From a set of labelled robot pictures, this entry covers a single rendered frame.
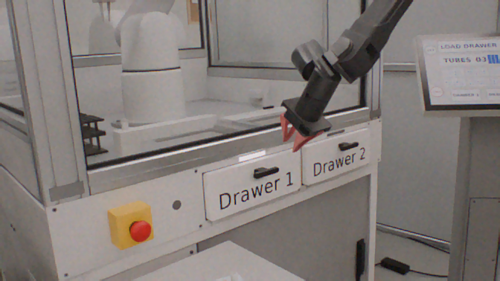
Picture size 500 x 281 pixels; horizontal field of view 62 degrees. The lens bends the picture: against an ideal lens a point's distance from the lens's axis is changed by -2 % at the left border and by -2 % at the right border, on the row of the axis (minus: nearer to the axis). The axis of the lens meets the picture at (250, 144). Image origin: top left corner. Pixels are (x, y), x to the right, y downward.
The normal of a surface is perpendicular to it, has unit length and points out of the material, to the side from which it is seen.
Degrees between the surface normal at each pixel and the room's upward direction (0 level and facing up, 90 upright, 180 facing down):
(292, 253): 90
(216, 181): 90
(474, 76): 50
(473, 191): 90
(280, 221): 90
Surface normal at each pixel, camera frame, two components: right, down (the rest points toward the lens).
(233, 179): 0.65, 0.15
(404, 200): -0.67, 0.21
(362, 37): -0.61, -0.35
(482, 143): -0.16, 0.25
